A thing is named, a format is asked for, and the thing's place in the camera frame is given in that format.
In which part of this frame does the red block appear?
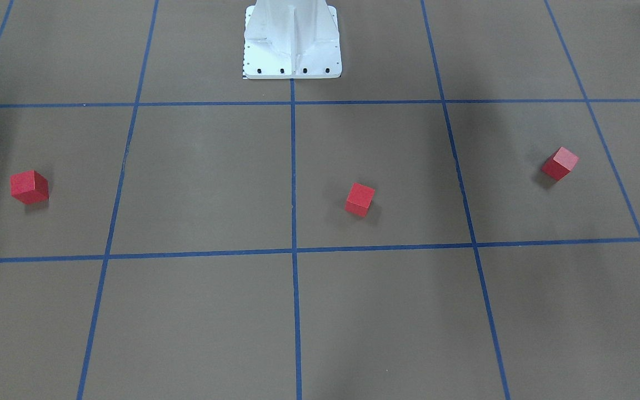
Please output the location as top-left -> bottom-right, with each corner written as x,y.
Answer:
541,147 -> 579,181
9,170 -> 50,205
344,182 -> 376,218

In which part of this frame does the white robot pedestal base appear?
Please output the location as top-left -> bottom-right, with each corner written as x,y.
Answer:
242,1 -> 343,79

